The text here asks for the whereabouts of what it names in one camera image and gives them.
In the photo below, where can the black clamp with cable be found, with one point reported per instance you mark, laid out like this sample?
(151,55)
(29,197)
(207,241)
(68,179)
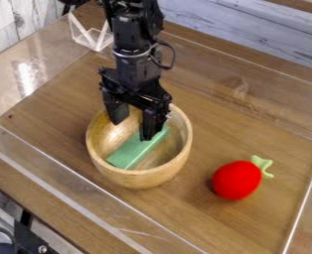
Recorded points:
(24,242)

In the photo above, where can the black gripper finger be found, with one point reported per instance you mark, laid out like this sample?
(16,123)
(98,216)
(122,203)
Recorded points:
(154,117)
(115,106)

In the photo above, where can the green rectangular block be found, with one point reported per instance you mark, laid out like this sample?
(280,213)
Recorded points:
(134,150)

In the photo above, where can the clear acrylic tray wall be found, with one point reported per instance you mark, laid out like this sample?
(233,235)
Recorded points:
(98,222)

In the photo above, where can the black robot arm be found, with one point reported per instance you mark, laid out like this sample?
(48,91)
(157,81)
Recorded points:
(135,22)

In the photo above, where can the brown wooden bowl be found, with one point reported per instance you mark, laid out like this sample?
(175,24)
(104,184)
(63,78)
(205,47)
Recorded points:
(165,162)

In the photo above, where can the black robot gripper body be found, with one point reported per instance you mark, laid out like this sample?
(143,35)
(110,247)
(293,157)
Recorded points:
(134,80)

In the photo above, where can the red plush strawberry toy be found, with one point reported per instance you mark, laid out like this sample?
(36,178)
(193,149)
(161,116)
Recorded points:
(237,179)

